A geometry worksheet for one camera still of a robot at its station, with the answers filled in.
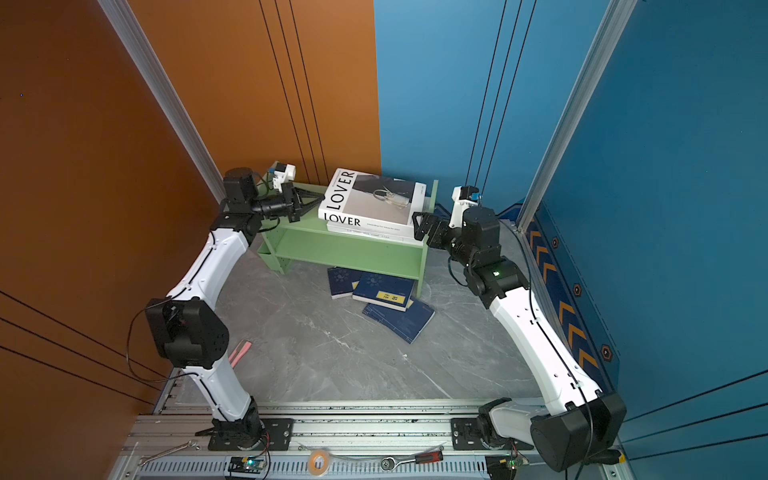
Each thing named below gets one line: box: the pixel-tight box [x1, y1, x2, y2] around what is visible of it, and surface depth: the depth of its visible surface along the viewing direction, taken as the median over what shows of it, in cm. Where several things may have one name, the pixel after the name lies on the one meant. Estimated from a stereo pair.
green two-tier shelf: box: [256, 181, 439, 297], surface depth 81 cm
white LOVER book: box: [318, 168, 427, 227], surface depth 80 cm
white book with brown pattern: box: [327, 224, 424, 247], surface depth 80 cm
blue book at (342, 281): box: [327, 267, 362, 300], surface depth 103 cm
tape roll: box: [308, 449, 330, 476], surface depth 71 cm
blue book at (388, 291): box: [352, 272, 415, 312], surface depth 98 cm
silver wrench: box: [138, 440, 201, 467], surface depth 73 cm
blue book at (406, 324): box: [362, 299, 436, 344], surface depth 94 cm
